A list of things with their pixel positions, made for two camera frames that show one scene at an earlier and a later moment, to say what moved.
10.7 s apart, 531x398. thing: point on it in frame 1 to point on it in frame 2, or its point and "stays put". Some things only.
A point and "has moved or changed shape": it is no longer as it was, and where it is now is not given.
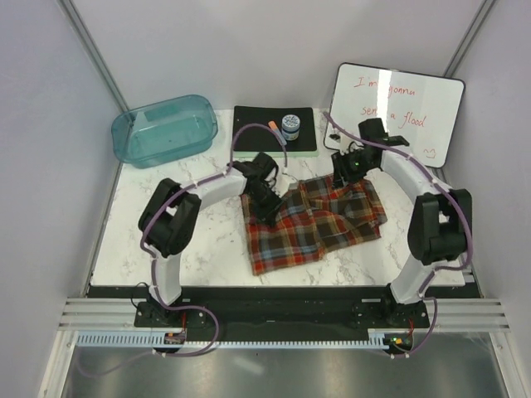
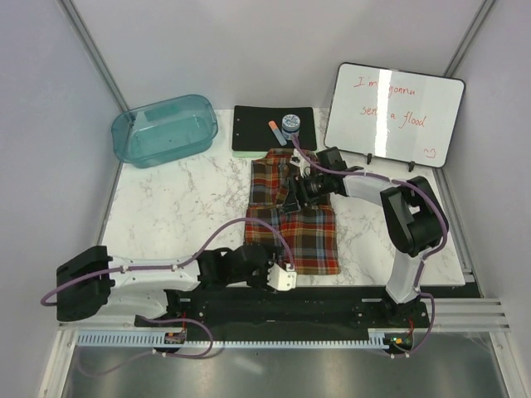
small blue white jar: (290, 126) stays put
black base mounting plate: (284, 314) stays put
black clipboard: (254, 138) stays put
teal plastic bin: (161, 132) stays put
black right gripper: (341, 173) to (291, 204)
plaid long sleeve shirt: (315, 218) has moved or changed shape
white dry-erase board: (422, 111) stays put
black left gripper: (269, 213) to (262, 282)
